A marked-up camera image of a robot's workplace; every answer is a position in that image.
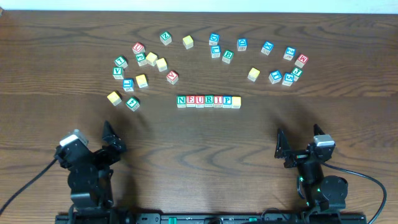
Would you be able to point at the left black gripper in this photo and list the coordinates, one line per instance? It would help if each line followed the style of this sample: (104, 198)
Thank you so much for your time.
(101, 152)

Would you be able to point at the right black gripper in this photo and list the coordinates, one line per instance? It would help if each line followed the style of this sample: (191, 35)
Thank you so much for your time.
(299, 156)

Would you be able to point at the yellow s block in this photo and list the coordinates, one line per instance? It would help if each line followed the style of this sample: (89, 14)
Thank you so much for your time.
(161, 64)
(236, 102)

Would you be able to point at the green N block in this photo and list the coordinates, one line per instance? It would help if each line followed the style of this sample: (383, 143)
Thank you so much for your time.
(181, 101)

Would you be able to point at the blue P block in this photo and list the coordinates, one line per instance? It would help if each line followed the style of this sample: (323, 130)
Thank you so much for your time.
(227, 101)

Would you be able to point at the red E block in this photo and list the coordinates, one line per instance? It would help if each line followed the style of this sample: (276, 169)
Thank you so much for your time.
(190, 101)

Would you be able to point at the red I block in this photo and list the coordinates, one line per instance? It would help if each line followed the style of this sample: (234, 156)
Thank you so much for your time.
(217, 101)

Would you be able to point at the red u block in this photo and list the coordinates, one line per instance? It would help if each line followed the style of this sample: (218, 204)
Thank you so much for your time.
(138, 48)
(199, 101)

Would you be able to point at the green R block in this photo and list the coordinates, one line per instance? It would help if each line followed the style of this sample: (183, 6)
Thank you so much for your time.
(209, 101)

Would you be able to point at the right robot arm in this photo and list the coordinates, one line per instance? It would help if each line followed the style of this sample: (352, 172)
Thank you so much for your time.
(325, 195)

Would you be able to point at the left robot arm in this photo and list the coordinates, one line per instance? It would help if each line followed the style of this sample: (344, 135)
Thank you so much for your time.
(90, 178)

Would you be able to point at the green 4 block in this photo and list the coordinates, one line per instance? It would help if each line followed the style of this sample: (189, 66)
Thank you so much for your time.
(132, 104)

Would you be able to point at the yellow block far left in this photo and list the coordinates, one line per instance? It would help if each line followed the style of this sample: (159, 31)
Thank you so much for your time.
(115, 98)

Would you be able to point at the blue L block left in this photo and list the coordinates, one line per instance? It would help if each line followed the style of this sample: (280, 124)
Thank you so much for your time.
(128, 84)

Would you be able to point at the blue l block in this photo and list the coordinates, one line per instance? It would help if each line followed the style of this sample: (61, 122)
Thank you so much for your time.
(215, 51)
(128, 84)

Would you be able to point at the blue 5 block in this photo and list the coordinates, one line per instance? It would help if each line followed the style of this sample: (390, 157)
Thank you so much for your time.
(288, 79)

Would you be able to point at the yellow K block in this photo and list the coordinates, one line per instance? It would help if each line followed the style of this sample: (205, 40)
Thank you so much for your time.
(141, 81)

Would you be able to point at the green V block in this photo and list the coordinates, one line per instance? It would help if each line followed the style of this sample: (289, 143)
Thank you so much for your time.
(118, 73)

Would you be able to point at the green J block right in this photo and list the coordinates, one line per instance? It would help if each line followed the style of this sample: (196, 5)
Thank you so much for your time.
(296, 72)

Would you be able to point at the green j block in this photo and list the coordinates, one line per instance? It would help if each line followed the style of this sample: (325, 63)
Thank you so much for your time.
(141, 59)
(296, 72)

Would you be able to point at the blue T block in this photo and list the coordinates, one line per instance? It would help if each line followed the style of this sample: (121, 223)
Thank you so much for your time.
(275, 77)

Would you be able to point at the red M block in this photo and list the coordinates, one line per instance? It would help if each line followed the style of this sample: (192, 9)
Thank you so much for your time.
(301, 60)

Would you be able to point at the plain yellow block centre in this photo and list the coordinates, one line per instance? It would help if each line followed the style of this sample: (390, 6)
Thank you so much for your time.
(253, 74)

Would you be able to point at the green J block left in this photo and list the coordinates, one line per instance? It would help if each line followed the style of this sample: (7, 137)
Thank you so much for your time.
(141, 59)

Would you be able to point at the red A block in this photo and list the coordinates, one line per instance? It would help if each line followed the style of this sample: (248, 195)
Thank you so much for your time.
(172, 77)

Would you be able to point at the blue 2 block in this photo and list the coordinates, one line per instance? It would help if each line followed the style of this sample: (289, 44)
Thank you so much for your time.
(289, 53)

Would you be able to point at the yellow C block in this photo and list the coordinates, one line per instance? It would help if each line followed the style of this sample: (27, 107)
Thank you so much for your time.
(151, 58)

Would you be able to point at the blue X block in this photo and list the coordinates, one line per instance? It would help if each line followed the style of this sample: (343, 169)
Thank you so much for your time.
(267, 48)

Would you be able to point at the green B block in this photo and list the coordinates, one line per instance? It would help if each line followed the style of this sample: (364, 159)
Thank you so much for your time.
(228, 56)

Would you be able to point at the blue D block right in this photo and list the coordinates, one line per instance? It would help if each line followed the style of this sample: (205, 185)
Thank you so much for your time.
(242, 44)

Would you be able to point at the green Z block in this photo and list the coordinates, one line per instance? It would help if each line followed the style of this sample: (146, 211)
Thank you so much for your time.
(166, 38)

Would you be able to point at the blue L block centre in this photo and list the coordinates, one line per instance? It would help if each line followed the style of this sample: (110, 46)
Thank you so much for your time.
(215, 51)

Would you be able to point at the yellow O block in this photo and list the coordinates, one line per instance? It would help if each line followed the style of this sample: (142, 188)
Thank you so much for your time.
(188, 42)

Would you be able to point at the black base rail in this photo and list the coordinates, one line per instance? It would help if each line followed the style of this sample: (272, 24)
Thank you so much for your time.
(155, 218)

